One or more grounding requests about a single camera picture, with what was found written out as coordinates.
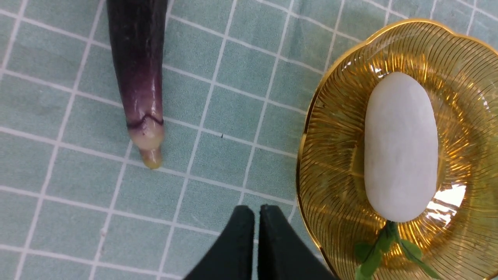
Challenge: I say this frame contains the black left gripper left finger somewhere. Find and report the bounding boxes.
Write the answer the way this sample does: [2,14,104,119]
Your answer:
[185,205,255,280]

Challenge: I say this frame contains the purple eggplant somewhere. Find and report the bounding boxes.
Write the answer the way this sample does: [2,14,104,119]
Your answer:
[106,0,168,170]

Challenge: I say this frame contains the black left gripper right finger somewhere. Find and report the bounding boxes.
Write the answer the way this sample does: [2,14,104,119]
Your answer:
[258,205,335,280]

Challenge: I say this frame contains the amber glass plate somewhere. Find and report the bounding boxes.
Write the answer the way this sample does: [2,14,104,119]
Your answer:
[296,18,498,280]

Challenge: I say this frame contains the white radish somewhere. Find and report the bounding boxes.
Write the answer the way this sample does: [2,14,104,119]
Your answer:
[354,72,442,280]

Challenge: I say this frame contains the green checkered tablecloth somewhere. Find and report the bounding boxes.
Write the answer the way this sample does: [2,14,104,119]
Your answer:
[0,0,498,280]

